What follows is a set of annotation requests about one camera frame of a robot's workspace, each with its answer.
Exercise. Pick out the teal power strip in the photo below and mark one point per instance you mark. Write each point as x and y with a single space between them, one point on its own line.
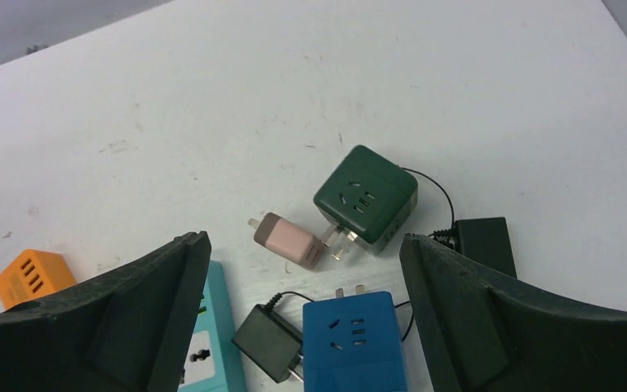
213 361

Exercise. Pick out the black power adapter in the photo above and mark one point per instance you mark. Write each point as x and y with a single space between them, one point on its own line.
484 240

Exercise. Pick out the blue plug adapter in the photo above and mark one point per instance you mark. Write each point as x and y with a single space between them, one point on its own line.
353 343

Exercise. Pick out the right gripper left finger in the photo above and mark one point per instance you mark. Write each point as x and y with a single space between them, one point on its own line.
128 329

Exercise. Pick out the white charger plug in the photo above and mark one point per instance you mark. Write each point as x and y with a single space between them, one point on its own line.
288 240

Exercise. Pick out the green cube plug adapter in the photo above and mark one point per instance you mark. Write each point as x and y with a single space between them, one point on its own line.
367 199

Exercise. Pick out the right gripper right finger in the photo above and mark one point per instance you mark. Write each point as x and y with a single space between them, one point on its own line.
482 330

